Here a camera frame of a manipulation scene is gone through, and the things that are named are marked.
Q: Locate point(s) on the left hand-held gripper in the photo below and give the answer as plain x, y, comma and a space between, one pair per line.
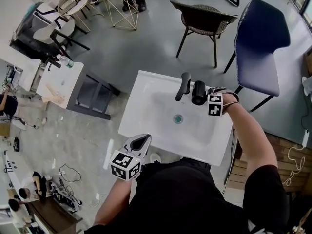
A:
125, 166

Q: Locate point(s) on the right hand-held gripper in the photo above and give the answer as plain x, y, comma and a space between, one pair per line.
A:
215, 105

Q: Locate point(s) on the person's left forearm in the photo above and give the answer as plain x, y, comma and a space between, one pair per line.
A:
114, 199

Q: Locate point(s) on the person's right forearm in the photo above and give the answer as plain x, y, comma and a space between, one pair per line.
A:
248, 135

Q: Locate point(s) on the black sink faucet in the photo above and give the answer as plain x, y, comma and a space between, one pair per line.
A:
183, 86

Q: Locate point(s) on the green sink drain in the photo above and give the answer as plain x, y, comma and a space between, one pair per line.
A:
178, 119

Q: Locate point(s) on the white sink counter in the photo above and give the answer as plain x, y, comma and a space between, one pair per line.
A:
146, 121

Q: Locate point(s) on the person's white shoe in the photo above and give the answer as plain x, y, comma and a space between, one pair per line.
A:
155, 158

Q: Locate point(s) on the black white wheeled machine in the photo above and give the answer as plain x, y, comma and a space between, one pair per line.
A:
64, 196

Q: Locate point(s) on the person's black shirt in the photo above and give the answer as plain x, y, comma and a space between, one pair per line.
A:
190, 199

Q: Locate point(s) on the blue padded chair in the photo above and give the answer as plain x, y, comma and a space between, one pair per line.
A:
260, 45

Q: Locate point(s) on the wooden slat cabinet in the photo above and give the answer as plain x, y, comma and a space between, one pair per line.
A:
282, 160

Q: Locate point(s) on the dark wicker chair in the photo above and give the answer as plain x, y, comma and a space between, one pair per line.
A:
204, 17

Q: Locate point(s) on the white basin dark cabinet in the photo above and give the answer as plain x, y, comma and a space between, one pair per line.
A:
63, 82

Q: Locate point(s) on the clear water bottle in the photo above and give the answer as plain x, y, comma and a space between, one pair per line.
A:
65, 61

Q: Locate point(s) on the small black faucet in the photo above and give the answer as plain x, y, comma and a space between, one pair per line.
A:
53, 63

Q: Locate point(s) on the beige shell chair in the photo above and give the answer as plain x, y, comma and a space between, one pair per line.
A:
48, 32
70, 1

